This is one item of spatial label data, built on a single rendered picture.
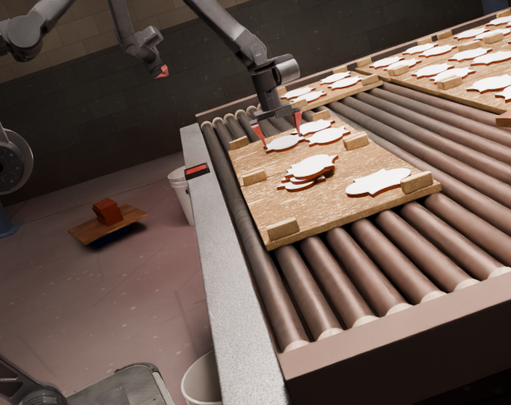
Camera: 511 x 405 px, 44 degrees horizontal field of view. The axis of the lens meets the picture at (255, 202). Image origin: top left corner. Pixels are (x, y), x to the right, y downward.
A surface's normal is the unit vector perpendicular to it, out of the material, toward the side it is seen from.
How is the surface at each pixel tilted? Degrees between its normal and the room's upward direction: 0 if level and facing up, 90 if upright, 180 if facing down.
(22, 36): 76
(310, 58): 90
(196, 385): 87
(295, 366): 0
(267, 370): 0
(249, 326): 0
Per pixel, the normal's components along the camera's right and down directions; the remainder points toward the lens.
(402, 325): -0.30, -0.90
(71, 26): 0.04, 0.32
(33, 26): 0.28, -0.02
